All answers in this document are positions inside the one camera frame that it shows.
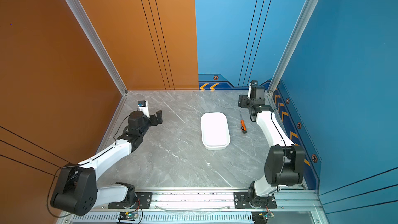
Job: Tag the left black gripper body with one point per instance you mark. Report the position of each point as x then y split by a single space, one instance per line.
151 122

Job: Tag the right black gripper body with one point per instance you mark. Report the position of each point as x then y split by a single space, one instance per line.
246 103

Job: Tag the orange black screwdriver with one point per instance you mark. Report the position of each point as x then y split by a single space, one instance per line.
242 123

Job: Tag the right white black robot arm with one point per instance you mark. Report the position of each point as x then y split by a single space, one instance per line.
284 165

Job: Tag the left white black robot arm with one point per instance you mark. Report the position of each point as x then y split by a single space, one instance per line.
76 190

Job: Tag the white plastic bin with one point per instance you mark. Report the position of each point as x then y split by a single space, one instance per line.
215 131

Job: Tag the left green circuit board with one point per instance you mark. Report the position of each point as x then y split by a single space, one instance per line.
128 217

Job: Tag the green circuit board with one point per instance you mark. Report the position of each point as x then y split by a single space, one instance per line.
262 217
128 217

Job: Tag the right green circuit board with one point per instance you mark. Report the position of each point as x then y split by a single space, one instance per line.
262 217

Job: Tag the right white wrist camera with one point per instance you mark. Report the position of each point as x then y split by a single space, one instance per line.
249 92

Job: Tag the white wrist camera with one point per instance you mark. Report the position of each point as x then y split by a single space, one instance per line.
249 92
143 107

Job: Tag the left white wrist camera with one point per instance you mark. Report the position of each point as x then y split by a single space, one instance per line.
143 107

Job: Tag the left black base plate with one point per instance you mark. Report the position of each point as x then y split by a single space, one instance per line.
141 200

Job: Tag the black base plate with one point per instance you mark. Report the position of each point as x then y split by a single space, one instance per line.
141 200
243 200

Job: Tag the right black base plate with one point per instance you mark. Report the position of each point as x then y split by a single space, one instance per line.
243 200

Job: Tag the aluminium front rail frame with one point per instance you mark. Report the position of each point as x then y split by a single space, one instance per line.
295 205

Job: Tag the right aluminium corner post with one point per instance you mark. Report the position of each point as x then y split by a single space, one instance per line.
299 28

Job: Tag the aluminium corner post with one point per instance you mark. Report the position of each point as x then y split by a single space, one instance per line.
86 25
299 28

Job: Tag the left aluminium corner post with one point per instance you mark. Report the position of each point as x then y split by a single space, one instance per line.
86 25

